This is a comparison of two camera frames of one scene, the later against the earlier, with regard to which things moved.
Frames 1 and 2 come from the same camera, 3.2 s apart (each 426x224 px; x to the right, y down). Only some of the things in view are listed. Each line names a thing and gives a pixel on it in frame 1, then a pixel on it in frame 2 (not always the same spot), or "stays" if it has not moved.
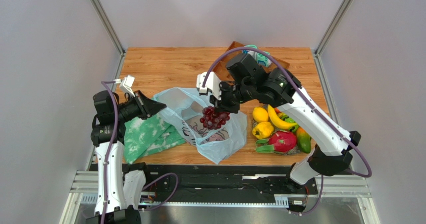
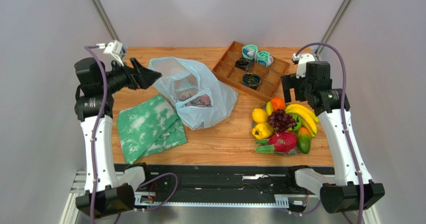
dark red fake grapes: [213, 120] → [280, 121]
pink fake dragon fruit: [279, 141] stays
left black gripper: [147, 107] → [143, 77]
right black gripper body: [227, 102] → [293, 82]
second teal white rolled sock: [263, 59] stays
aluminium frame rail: [355, 187] stays
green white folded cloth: [143, 136] stays
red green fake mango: [304, 140] stays
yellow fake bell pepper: [263, 130] stays
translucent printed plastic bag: [185, 104] → [201, 100]
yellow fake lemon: [260, 115] stays
